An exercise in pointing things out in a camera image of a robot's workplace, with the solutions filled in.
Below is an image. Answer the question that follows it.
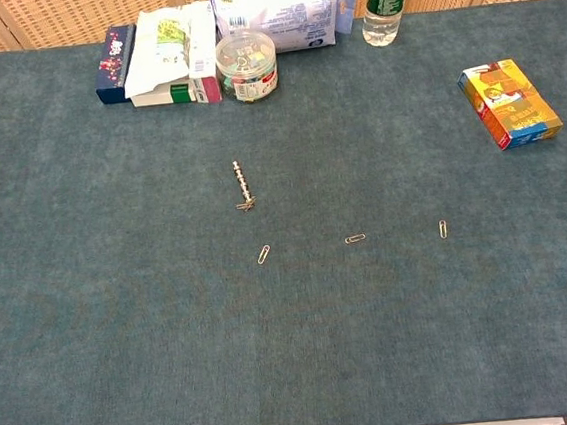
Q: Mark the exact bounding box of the silver magnetic bead stick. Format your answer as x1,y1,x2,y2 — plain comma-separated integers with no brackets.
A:
230,158,257,206

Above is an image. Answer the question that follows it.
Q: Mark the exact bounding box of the clear tub of binder clips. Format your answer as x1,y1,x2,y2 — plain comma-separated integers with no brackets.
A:
212,28,282,107

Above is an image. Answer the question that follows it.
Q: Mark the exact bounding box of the teal felt table cloth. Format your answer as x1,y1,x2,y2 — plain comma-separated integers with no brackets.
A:
0,0,567,425

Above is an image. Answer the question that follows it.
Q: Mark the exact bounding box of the white box with green end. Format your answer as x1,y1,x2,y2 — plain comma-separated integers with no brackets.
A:
129,78,198,110

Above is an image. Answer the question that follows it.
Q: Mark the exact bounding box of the white box with pink end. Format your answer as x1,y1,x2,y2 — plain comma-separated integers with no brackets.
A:
181,0,225,107

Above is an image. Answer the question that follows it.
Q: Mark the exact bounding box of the white blue plastic pack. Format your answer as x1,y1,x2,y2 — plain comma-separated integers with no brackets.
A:
209,0,347,60

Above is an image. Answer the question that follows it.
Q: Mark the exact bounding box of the white green paper packet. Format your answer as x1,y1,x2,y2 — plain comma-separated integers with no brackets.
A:
115,0,221,100

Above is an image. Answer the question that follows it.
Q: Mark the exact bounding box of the dark blue printed box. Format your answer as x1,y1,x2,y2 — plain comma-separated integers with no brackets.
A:
89,23,145,107

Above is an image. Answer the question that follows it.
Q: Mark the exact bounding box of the water bottle with green label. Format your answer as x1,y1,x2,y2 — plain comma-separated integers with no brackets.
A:
359,0,422,49

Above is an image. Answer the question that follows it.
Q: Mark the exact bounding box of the yellow orange printed carton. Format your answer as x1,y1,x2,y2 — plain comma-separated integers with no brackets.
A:
454,54,566,156

